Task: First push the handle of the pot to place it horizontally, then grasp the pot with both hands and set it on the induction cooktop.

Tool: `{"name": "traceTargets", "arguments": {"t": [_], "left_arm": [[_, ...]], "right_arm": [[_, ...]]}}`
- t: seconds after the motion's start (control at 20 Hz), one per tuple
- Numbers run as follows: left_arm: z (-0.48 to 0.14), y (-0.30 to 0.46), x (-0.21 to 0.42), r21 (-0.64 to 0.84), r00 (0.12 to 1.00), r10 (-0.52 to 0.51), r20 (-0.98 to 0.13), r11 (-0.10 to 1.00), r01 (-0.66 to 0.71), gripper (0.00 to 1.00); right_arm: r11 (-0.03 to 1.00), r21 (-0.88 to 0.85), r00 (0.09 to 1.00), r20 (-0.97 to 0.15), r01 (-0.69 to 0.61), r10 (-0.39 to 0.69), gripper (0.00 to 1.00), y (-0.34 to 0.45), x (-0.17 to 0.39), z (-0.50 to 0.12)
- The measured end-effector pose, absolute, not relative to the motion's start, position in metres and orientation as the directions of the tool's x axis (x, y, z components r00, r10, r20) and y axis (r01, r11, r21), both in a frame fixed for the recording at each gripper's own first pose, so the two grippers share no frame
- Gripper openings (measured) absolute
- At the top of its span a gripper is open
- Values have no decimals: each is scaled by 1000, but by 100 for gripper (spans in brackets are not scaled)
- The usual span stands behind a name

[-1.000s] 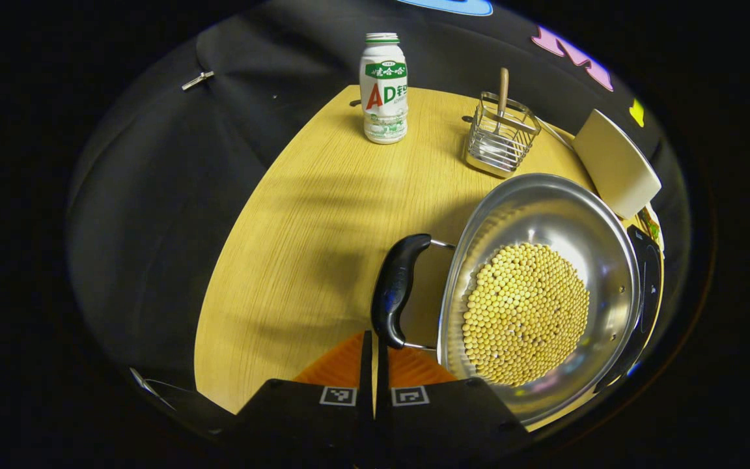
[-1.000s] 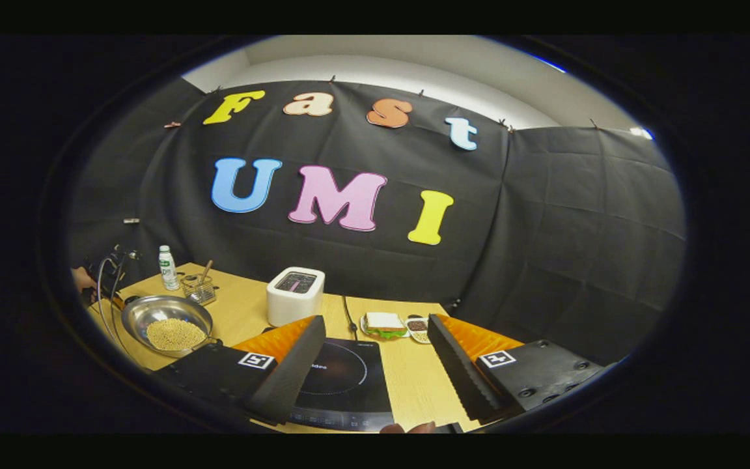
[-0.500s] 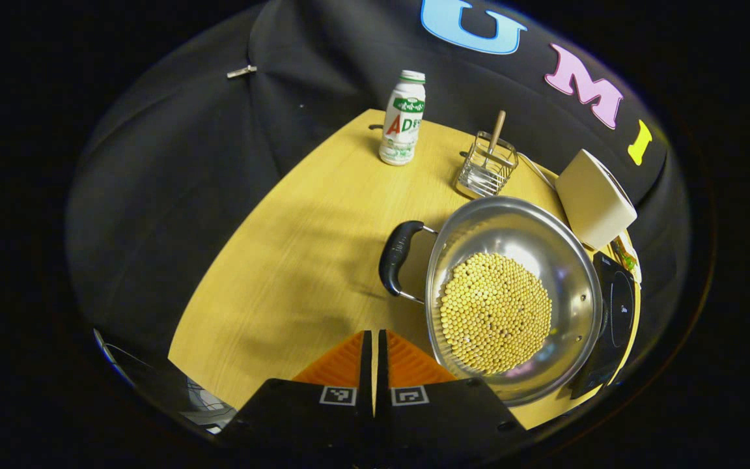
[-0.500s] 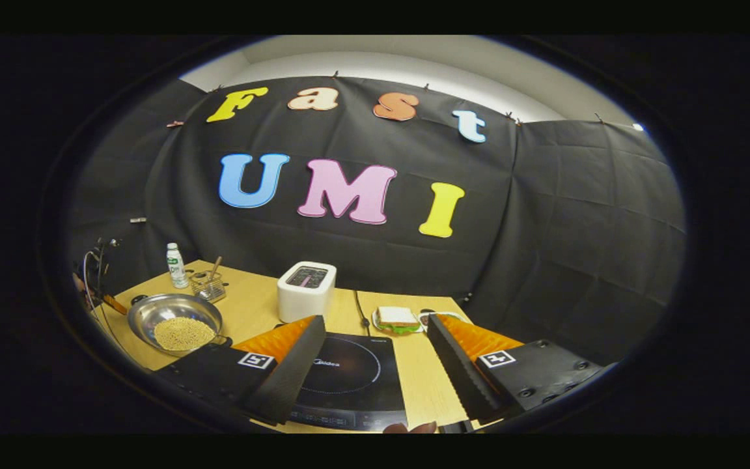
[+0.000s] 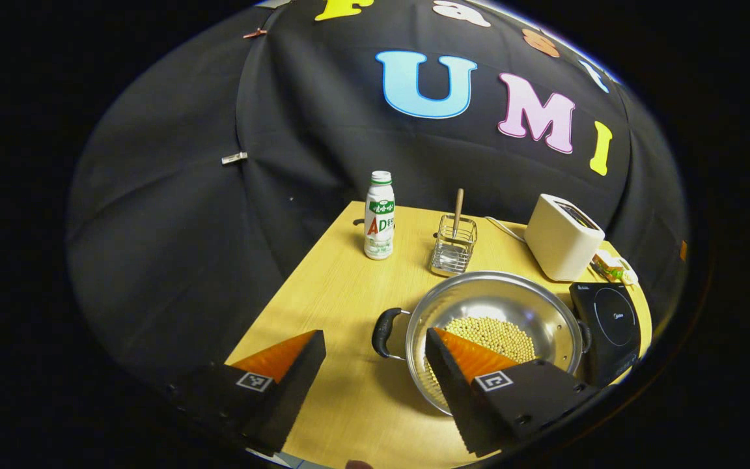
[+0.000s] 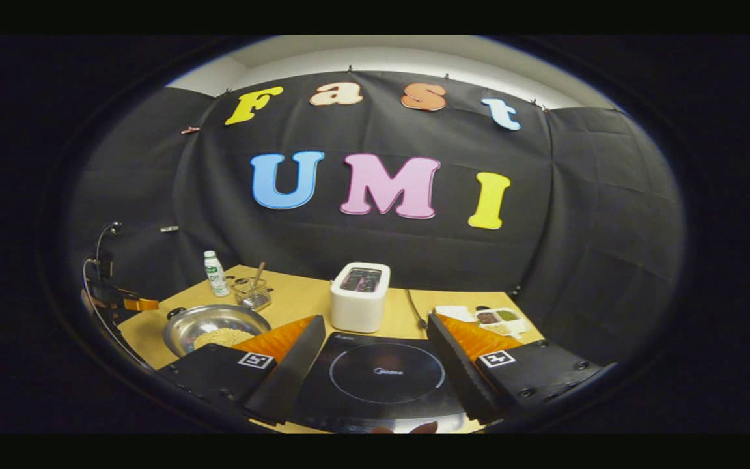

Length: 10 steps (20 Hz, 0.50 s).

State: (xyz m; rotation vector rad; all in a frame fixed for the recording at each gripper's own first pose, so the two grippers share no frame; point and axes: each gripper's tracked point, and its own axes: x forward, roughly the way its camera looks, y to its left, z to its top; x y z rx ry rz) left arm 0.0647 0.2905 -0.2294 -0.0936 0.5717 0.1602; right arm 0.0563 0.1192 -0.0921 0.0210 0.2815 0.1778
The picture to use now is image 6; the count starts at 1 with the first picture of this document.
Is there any sandwich with lettuce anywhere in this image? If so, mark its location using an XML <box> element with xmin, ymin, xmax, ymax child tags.
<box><xmin>435</xmin><ymin>305</ymin><xmax>477</xmax><ymax>324</ymax></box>

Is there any white bottle with green label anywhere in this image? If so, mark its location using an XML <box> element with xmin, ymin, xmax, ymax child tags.
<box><xmin>203</xmin><ymin>251</ymin><xmax>231</xmax><ymax>298</ymax></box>

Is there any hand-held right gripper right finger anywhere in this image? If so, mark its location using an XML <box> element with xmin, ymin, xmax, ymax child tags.
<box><xmin>426</xmin><ymin>311</ymin><xmax>605</xmax><ymax>425</ymax></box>

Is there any wire basket with wooden handle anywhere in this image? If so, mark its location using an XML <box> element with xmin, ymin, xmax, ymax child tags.
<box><xmin>232</xmin><ymin>262</ymin><xmax>273</xmax><ymax>311</ymax></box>

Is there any black induction cooktop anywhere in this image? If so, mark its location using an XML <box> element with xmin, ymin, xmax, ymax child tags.
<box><xmin>290</xmin><ymin>331</ymin><xmax>468</xmax><ymax>434</ymax></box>

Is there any white toaster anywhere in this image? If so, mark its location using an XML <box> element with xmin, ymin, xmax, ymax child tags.
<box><xmin>331</xmin><ymin>262</ymin><xmax>391</xmax><ymax>334</ymax></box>

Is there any black backdrop cloth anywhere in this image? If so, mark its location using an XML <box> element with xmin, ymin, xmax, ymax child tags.
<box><xmin>66</xmin><ymin>70</ymin><xmax>687</xmax><ymax>365</ymax></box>

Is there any pile of yellow soybeans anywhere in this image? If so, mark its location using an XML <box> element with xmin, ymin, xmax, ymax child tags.
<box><xmin>193</xmin><ymin>328</ymin><xmax>256</xmax><ymax>350</ymax></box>

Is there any white divided tray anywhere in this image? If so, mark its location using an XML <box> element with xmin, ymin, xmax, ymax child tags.
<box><xmin>475</xmin><ymin>306</ymin><xmax>532</xmax><ymax>338</ymax></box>

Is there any black power cable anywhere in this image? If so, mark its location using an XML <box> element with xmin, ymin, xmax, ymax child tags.
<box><xmin>404</xmin><ymin>289</ymin><xmax>428</xmax><ymax>330</ymax></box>

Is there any steel pot with black handles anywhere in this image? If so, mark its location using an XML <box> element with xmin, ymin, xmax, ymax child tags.
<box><xmin>163</xmin><ymin>304</ymin><xmax>273</xmax><ymax>358</ymax></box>

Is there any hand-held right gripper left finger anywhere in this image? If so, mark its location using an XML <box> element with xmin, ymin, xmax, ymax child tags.
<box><xmin>156</xmin><ymin>315</ymin><xmax>328</xmax><ymax>427</ymax></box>

